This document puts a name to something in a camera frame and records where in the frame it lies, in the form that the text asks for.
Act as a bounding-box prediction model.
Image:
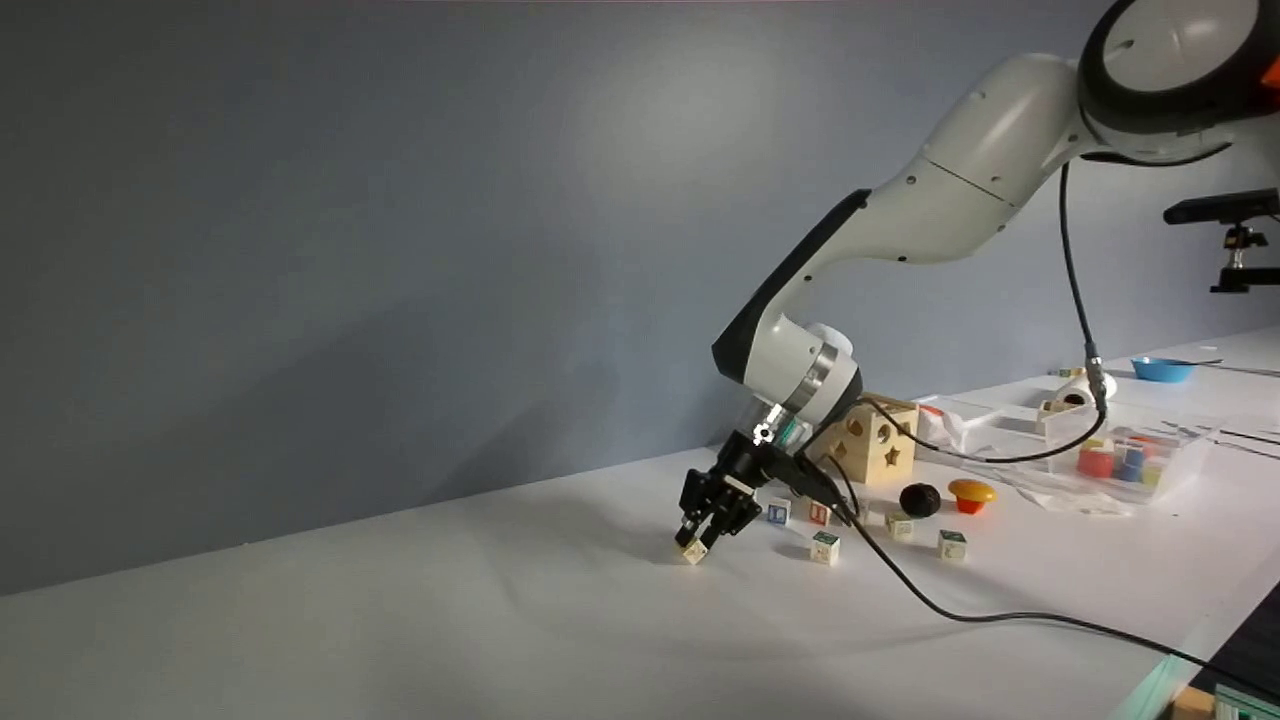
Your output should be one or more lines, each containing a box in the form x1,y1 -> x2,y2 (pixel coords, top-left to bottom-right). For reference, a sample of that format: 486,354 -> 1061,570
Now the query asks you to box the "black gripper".
674,432 -> 781,548

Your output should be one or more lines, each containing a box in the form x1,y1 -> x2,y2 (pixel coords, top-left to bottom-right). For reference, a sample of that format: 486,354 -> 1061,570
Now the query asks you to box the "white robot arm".
678,0 -> 1280,560

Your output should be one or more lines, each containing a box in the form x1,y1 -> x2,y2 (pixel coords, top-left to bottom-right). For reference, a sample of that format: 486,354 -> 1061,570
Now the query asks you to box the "blue sided letter cube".
763,498 -> 792,526

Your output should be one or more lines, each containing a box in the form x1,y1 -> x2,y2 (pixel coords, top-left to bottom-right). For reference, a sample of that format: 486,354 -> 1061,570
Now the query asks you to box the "white letter cube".
860,506 -> 888,526

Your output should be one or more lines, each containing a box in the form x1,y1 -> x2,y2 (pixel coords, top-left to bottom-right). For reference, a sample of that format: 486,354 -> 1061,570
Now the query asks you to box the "small beige letter cube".
884,514 -> 918,543

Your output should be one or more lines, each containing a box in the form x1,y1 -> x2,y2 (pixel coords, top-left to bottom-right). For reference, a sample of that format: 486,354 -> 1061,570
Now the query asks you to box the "wooden shape sorter box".
812,397 -> 918,485

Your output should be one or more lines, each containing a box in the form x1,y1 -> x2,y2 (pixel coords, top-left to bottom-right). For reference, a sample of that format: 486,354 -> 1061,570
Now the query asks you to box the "black round toy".
899,485 -> 939,514

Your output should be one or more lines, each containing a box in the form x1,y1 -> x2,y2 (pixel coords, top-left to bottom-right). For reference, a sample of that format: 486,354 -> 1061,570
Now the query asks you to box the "orange red toy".
950,478 -> 996,514

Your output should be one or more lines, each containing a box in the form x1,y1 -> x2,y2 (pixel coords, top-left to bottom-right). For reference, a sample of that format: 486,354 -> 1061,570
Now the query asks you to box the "red block in container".
1076,438 -> 1115,478

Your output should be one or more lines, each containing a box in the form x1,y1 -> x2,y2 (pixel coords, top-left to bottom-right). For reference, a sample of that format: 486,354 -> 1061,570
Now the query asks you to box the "white round device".
1041,371 -> 1115,411

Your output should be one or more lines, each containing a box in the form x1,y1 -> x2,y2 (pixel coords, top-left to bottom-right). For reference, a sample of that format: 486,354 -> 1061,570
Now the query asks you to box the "clear plastic container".
1041,407 -> 1209,503

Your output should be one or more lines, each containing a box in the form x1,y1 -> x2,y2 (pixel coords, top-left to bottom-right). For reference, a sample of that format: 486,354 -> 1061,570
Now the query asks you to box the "blue block in container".
1115,448 -> 1150,485

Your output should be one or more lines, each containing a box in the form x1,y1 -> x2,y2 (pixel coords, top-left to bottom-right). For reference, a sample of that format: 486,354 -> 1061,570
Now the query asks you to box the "blue bowl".
1134,354 -> 1194,383

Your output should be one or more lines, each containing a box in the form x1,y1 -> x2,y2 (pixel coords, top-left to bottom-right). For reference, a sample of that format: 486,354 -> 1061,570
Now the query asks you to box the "wooden block bottom corner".
1172,689 -> 1216,720

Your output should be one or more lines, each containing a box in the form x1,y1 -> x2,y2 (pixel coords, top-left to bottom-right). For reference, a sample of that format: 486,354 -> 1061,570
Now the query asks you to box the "black camera stand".
1163,188 -> 1280,292

